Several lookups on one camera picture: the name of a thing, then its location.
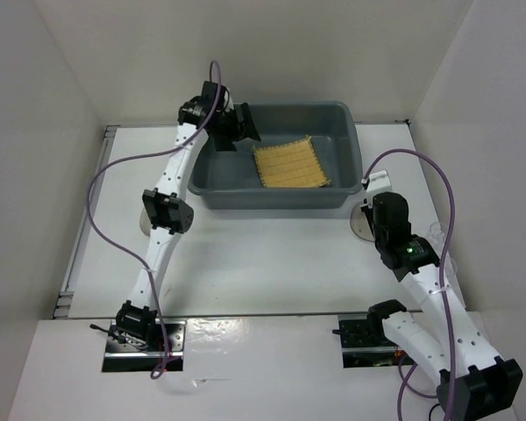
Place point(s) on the aluminium table edge rail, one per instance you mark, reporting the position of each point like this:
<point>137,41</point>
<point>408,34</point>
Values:
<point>74,267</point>

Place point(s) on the clear plastic cup near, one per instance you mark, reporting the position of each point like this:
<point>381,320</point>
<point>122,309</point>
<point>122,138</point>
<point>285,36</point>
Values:
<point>450,268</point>

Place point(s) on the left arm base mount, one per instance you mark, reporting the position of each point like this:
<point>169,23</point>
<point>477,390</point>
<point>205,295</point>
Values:
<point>125,354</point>

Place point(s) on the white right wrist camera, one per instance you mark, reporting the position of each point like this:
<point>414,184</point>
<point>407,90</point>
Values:
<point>377,182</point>

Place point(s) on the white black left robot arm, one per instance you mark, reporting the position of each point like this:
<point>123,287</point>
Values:
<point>209,116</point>

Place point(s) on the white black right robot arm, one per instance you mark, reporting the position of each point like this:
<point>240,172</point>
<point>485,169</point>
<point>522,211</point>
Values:
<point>472,379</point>

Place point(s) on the clear plastic cup far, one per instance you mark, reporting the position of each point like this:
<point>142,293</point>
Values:
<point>437,232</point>

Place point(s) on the clear glass plate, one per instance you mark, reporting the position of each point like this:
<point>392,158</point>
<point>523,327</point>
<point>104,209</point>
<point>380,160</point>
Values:
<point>145,223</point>
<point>359,224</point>

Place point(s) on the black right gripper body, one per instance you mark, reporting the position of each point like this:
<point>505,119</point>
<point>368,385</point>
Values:
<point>375,228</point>

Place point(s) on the yellow woven placemat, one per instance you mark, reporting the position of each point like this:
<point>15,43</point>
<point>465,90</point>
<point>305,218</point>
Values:
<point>293,165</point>

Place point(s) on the clear plastic cup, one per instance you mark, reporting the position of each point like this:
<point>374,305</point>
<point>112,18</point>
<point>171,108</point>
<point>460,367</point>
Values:
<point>450,268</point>
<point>437,232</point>

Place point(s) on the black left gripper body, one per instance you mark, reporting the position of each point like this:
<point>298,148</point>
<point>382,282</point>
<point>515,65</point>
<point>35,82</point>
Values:
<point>228,130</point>

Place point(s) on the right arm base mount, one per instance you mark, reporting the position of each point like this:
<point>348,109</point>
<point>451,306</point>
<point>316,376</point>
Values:
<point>361,348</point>

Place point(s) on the grey plastic bin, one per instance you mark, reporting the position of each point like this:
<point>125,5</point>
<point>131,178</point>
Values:
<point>230,180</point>

